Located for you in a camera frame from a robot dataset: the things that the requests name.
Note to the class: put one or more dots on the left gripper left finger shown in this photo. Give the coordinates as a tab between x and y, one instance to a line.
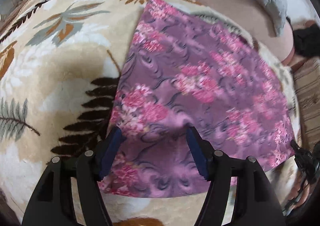
66	182

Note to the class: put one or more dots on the purple floral cloth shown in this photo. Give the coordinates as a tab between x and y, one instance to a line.
181	71

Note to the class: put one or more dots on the striped beige pillow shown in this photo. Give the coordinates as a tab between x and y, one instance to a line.
306	78

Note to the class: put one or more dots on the black garment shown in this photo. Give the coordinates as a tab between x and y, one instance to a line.
306	39

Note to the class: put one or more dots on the cream leaf-pattern blanket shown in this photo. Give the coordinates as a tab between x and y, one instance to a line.
52	53

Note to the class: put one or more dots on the pink bolster pillow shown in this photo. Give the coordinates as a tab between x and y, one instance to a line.
254	19

